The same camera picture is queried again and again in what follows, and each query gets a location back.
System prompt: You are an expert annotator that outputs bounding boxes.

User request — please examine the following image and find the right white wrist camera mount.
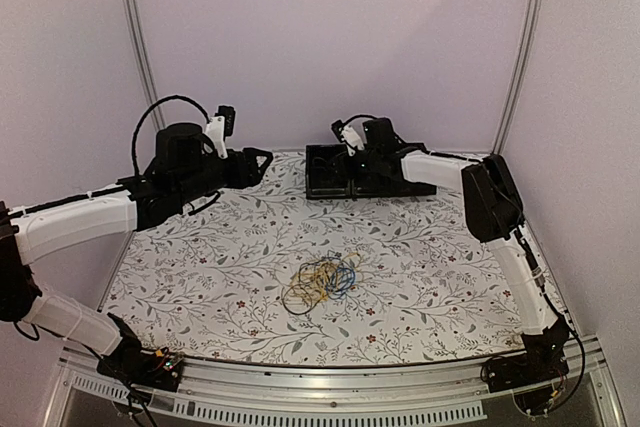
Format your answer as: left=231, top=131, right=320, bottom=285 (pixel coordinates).
left=338, top=124, right=365, bottom=157

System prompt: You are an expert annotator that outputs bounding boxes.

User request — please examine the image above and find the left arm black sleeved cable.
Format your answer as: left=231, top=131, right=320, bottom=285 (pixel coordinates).
left=129, top=94, right=211, bottom=176

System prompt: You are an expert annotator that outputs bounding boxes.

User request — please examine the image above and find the aluminium front rail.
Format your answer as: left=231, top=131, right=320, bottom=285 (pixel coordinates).
left=44, top=336, right=627, bottom=426

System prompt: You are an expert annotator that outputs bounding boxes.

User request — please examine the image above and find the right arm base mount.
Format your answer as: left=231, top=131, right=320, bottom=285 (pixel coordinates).
left=480, top=324, right=569, bottom=416

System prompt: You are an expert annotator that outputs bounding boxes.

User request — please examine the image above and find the black bin middle compartment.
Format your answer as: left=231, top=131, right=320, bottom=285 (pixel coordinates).
left=350, top=169, right=394, bottom=198

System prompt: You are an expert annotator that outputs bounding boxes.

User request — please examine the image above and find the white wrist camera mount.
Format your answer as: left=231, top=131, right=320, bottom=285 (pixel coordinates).
left=204, top=115, right=228, bottom=159
left=338, top=124, right=365, bottom=157

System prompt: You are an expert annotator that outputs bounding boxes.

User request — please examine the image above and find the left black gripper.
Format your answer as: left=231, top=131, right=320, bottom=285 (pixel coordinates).
left=175, top=146, right=272, bottom=206

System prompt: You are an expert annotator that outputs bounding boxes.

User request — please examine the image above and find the black bin left compartment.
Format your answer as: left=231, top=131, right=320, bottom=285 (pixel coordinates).
left=305, top=144, right=351, bottom=200

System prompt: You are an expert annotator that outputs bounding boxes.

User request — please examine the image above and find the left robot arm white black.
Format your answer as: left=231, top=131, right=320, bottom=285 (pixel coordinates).
left=1, top=116, right=273, bottom=381

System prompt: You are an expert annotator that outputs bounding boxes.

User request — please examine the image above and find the right aluminium frame post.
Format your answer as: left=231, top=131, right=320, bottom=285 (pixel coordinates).
left=492, top=0, right=543, bottom=154

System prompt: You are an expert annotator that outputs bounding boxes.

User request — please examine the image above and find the left aluminium frame post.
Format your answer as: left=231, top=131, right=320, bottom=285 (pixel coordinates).
left=122, top=0, right=159, bottom=104

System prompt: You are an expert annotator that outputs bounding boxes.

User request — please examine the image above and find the left arm base electronics board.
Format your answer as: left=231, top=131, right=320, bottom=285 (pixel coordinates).
left=97, top=340, right=183, bottom=392

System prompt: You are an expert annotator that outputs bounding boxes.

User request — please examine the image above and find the floral patterned table cloth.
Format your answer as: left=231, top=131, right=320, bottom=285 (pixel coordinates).
left=102, top=151, right=522, bottom=366

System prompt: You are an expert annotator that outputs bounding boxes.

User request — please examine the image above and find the blue cable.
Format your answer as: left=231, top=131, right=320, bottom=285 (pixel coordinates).
left=312, top=255, right=357, bottom=304

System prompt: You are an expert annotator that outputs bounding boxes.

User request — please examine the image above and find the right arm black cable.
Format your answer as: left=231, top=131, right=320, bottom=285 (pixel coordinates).
left=514, top=226, right=587, bottom=411

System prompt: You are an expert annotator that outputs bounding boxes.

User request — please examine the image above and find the aluminium frame post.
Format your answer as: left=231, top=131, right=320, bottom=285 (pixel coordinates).
left=122, top=0, right=159, bottom=104
left=492, top=0, right=543, bottom=154

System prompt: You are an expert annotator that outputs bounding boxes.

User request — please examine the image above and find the yellow cable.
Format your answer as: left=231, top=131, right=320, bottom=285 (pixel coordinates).
left=282, top=251, right=362, bottom=311

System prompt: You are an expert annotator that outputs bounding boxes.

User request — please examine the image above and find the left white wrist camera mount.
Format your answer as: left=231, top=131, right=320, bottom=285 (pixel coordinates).
left=204, top=115, right=228, bottom=159

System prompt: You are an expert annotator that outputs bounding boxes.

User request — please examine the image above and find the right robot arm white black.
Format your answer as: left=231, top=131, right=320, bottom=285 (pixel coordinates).
left=332, top=115, right=571, bottom=383

